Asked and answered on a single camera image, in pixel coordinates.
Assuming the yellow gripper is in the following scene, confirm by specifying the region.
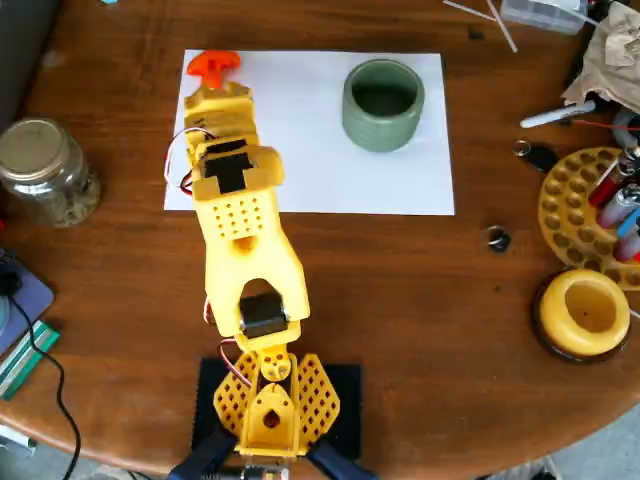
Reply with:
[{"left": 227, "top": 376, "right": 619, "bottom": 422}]
[{"left": 183, "top": 81, "right": 259, "bottom": 149}]

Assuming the orange printed plastic object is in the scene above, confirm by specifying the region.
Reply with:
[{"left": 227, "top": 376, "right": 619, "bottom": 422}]
[{"left": 187, "top": 49, "right": 242, "bottom": 92}]

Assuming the yellow perforated robot base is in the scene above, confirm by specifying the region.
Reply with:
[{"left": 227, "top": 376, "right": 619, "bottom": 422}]
[{"left": 213, "top": 347, "right": 344, "bottom": 457}]

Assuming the green ceramic cup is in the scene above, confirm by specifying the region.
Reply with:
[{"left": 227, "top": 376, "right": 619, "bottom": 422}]
[{"left": 341, "top": 58, "right": 427, "bottom": 153}]

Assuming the white paper sheet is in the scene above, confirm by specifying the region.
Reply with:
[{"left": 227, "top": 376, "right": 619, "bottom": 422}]
[{"left": 163, "top": 48, "right": 456, "bottom": 217}]

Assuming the glass jar with gold lid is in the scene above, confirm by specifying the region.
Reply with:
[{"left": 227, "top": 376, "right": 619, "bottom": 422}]
[{"left": 0, "top": 117, "right": 103, "bottom": 230}]

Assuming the short white thin stick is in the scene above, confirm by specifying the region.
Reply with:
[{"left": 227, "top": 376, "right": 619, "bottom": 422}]
[{"left": 442, "top": 0, "right": 501, "bottom": 22}]

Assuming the purple notebook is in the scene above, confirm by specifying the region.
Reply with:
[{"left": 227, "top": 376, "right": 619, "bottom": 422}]
[{"left": 0, "top": 247, "right": 55, "bottom": 356}]

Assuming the black plug adapter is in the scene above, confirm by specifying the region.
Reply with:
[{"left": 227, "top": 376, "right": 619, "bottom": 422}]
[{"left": 0, "top": 249, "right": 24, "bottom": 297}]

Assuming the long white thin stick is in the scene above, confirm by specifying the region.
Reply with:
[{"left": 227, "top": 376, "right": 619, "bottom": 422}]
[{"left": 486, "top": 0, "right": 519, "bottom": 54}]

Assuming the green white striped book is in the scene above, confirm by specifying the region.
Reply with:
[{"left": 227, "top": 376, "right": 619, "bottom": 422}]
[{"left": 0, "top": 319, "right": 63, "bottom": 402}]

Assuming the clear plastic box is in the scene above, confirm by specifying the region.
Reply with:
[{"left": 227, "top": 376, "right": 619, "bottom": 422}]
[{"left": 499, "top": 0, "right": 590, "bottom": 36}]

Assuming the white marker pen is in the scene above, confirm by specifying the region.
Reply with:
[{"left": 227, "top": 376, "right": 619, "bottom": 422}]
[{"left": 519, "top": 99, "right": 598, "bottom": 130}]

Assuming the yellow round holed holder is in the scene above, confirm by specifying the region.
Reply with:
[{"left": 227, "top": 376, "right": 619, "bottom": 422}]
[{"left": 537, "top": 146, "right": 640, "bottom": 291}]

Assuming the crumpled brown paper bag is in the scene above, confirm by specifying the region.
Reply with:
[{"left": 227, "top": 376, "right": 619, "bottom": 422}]
[{"left": 560, "top": 1, "right": 640, "bottom": 115}]

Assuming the white pen with black cap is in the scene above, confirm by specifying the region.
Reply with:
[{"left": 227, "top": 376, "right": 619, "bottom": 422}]
[{"left": 0, "top": 424, "right": 39, "bottom": 454}]

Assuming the yellow round bowl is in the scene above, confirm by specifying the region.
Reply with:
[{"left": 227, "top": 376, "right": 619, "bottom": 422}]
[{"left": 539, "top": 268, "right": 632, "bottom": 357}]

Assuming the grey metal shackle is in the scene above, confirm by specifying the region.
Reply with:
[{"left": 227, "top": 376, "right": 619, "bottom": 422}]
[{"left": 612, "top": 107, "right": 640, "bottom": 149}]

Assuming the pink lighter with silver top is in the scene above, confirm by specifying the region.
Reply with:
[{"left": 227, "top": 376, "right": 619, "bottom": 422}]
[{"left": 597, "top": 184, "right": 640, "bottom": 229}]

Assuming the blue lighter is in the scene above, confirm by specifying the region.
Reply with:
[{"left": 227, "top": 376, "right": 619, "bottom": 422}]
[{"left": 615, "top": 207, "right": 640, "bottom": 240}]

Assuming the pink red lighter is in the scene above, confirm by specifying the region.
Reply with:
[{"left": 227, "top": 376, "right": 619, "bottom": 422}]
[{"left": 613, "top": 232, "right": 640, "bottom": 263}]

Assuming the black power cable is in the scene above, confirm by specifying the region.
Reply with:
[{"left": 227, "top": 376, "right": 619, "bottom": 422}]
[{"left": 0, "top": 279, "right": 83, "bottom": 480}]

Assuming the black key fob with ring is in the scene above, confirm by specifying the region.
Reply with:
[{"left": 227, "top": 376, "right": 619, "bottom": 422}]
[{"left": 512, "top": 140, "right": 560, "bottom": 174}]

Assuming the thin red wire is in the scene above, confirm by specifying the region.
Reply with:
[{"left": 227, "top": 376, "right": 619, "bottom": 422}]
[{"left": 572, "top": 118, "right": 640, "bottom": 132}]

